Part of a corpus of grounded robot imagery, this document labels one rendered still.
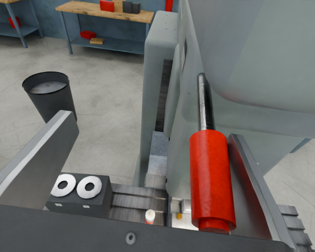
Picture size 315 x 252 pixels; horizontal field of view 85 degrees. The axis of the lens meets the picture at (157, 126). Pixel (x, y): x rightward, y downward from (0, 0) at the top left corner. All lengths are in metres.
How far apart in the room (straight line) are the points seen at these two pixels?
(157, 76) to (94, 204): 0.55
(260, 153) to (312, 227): 2.22
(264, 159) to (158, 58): 0.51
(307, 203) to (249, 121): 2.47
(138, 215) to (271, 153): 0.67
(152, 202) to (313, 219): 2.00
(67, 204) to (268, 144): 0.67
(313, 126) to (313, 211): 2.41
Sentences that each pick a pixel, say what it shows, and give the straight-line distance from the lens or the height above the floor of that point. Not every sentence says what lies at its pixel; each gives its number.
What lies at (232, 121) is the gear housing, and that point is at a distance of 0.23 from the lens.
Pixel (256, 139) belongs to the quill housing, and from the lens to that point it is 0.32.
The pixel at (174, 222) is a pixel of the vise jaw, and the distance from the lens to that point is 0.78.
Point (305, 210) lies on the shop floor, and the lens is 2.61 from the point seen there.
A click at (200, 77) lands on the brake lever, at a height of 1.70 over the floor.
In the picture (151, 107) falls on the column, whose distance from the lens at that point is 0.84.
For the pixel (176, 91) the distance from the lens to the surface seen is 0.46.
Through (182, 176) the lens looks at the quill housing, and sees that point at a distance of 0.40.
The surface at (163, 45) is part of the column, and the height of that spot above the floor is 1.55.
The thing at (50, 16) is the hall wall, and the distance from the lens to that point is 5.43.
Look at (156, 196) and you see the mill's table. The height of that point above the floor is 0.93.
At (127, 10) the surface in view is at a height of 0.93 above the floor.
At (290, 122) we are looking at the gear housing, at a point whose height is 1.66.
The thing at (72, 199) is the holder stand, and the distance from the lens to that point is 0.75.
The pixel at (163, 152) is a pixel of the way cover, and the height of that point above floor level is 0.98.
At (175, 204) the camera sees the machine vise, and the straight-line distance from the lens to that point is 0.85.
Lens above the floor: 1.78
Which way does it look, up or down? 45 degrees down
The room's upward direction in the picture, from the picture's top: 8 degrees clockwise
